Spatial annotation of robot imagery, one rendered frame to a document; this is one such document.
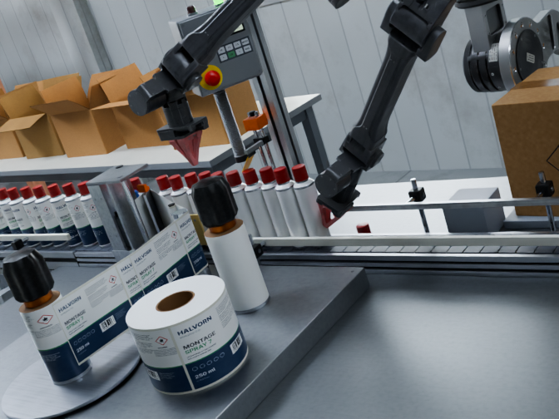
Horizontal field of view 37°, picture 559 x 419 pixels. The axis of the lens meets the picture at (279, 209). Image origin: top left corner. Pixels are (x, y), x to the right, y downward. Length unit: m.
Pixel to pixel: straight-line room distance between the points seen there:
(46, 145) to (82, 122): 0.48
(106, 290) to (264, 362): 0.40
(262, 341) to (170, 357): 0.21
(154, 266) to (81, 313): 0.21
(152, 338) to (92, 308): 0.27
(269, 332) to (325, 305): 0.13
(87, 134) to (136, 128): 0.33
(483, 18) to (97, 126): 2.58
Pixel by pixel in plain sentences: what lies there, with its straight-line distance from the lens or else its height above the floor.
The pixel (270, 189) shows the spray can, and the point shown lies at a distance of 2.00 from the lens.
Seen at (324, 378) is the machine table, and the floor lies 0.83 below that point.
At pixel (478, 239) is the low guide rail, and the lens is 1.75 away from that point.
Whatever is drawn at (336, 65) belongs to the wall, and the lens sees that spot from 5.00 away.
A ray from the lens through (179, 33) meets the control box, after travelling 2.01.
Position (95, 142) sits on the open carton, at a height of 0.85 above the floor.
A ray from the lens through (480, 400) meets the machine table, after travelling 1.41.
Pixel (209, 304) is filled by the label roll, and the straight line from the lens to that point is 1.54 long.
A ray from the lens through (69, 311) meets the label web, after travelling 1.76.
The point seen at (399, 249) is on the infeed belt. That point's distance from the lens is 1.86.
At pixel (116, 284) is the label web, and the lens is 1.81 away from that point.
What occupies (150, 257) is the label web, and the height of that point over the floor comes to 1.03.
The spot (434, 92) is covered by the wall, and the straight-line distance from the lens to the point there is 4.70.
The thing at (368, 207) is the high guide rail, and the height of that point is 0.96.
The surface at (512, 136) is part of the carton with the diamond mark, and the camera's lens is 1.88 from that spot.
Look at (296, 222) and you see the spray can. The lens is 1.99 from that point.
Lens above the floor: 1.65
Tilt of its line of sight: 19 degrees down
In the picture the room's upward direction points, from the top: 18 degrees counter-clockwise
